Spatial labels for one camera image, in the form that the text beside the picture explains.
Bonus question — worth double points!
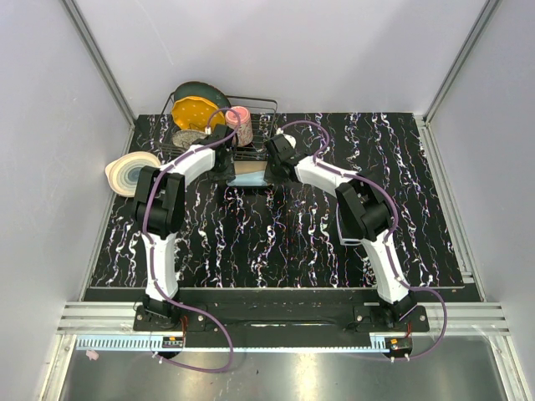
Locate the light blue cleaning cloth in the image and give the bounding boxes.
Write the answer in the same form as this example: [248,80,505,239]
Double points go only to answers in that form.
[227,171,268,187]

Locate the white frame sunglasses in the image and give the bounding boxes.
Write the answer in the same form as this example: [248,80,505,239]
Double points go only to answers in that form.
[336,216,361,246]

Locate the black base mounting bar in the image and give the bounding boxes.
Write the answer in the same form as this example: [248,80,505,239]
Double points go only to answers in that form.
[134,288,430,333]

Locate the black glasses case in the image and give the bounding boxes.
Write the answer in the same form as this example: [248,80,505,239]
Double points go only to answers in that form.
[234,160,267,176]

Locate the pink patterned cup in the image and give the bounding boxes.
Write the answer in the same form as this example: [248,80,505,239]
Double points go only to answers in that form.
[225,106,253,147]

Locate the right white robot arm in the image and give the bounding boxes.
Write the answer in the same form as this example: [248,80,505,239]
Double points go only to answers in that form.
[265,134,416,332]

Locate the yellow dotted plate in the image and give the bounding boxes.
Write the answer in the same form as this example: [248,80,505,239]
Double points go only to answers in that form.
[171,96,226,131]

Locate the grey patterned small plate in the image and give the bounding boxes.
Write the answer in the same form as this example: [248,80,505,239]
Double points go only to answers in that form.
[171,129,206,149]

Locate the dark green plate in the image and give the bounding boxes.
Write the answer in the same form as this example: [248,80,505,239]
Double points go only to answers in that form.
[173,81,232,109]

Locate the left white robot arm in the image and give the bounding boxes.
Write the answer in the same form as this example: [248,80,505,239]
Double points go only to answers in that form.
[133,124,237,331]

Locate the cream bowl with rings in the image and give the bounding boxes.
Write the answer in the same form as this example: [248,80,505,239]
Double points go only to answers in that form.
[104,151,161,198]

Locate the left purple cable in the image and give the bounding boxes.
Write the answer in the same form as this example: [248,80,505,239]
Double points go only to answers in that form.
[140,108,243,373]

